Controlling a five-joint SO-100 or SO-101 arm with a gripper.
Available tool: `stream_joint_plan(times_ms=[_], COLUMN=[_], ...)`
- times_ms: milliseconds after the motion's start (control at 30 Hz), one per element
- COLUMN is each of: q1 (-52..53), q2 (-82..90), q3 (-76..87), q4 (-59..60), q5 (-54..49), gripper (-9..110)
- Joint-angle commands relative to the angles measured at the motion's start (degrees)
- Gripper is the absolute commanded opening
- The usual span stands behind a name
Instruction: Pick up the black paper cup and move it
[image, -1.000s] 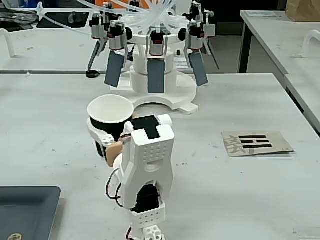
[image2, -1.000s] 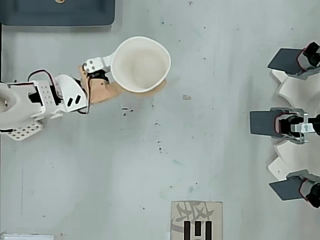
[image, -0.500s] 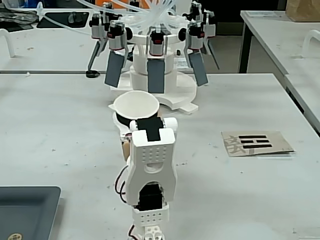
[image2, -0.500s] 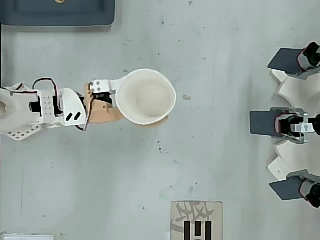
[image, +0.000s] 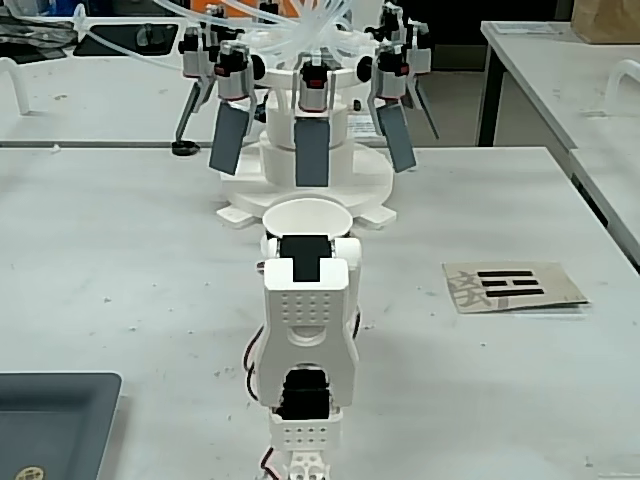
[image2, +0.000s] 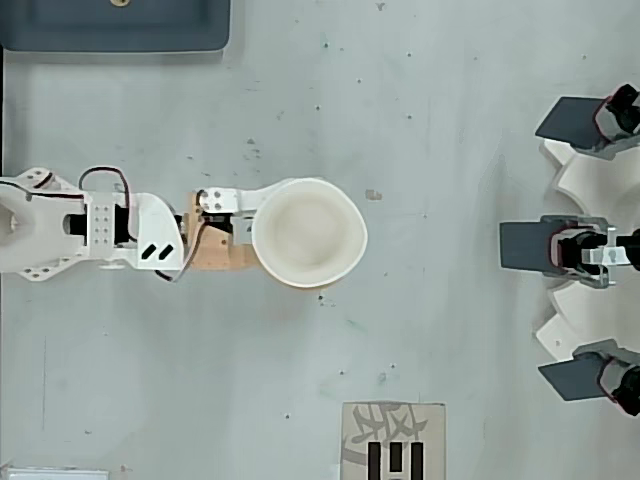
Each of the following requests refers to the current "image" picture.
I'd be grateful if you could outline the cardboard card with black print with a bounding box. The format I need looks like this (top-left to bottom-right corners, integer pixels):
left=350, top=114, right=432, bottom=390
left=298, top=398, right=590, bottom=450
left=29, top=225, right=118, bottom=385
left=442, top=260, right=590, bottom=315

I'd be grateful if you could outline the dark blue tray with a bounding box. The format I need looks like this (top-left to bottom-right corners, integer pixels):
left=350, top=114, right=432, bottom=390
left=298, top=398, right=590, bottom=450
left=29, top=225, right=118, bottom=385
left=0, top=370, right=123, bottom=480

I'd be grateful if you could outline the white back table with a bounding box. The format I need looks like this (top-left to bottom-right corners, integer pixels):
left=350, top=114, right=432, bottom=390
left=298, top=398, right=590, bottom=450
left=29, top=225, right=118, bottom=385
left=0, top=17, right=489, bottom=149

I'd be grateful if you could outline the silver black motor unit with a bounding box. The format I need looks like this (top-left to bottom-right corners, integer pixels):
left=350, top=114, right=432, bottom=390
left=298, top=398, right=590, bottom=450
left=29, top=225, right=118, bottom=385
left=367, top=42, right=419, bottom=109
left=294, top=57, right=335, bottom=121
left=382, top=2, right=434, bottom=84
left=179, top=24, right=217, bottom=81
left=214, top=40, right=257, bottom=106

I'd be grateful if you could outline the black paper cup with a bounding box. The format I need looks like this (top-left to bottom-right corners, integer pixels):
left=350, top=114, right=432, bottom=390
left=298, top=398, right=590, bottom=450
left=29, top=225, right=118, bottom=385
left=260, top=195, right=353, bottom=246

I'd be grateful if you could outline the white side table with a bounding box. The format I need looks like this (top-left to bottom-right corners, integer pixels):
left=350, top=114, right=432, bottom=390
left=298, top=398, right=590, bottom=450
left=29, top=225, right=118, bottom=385
left=480, top=19, right=640, bottom=261

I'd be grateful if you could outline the clear plastic tube bundle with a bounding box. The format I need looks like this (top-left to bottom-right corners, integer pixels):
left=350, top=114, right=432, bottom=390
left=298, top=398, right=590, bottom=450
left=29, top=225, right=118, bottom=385
left=74, top=0, right=374, bottom=69

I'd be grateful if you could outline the dark clutter pile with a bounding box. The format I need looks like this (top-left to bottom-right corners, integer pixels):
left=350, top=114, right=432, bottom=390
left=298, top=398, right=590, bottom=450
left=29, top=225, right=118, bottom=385
left=0, top=10, right=77, bottom=50

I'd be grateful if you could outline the grey flat paddle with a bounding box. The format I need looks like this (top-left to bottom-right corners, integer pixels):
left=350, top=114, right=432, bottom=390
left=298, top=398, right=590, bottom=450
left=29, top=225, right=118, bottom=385
left=408, top=79, right=441, bottom=142
left=174, top=78, right=212, bottom=146
left=375, top=103, right=418, bottom=174
left=293, top=118, right=332, bottom=189
left=208, top=102, right=251, bottom=177

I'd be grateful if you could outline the white printed label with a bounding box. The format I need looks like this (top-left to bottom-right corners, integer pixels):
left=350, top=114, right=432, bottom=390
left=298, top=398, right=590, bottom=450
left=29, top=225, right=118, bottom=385
left=348, top=115, right=377, bottom=138

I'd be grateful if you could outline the black flat tray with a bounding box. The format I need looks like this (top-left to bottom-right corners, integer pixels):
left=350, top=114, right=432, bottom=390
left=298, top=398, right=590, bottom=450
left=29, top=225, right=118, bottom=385
left=73, top=22, right=187, bottom=58

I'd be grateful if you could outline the white arched handle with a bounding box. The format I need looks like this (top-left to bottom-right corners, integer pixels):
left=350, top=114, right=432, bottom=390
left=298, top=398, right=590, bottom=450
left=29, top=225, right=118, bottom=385
left=606, top=58, right=640, bottom=117
left=0, top=56, right=31, bottom=117

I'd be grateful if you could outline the brown paper bag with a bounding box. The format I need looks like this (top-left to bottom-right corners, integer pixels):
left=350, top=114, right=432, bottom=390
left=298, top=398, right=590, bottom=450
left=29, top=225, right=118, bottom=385
left=569, top=0, right=640, bottom=46

